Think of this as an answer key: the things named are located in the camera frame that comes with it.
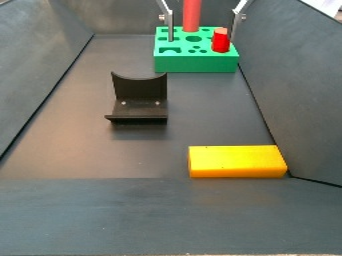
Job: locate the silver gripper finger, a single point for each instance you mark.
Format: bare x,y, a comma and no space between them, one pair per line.
166,16
239,12

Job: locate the red cylinder peg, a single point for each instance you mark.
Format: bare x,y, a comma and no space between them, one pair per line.
192,15

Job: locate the yellow rectangular block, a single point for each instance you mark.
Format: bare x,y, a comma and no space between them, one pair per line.
255,161

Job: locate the green shape-sorting board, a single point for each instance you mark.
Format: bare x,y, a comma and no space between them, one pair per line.
189,54

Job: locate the black curved fixture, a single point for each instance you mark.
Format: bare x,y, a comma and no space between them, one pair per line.
141,98

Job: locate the red octagonal peg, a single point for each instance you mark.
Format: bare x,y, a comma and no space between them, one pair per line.
221,40

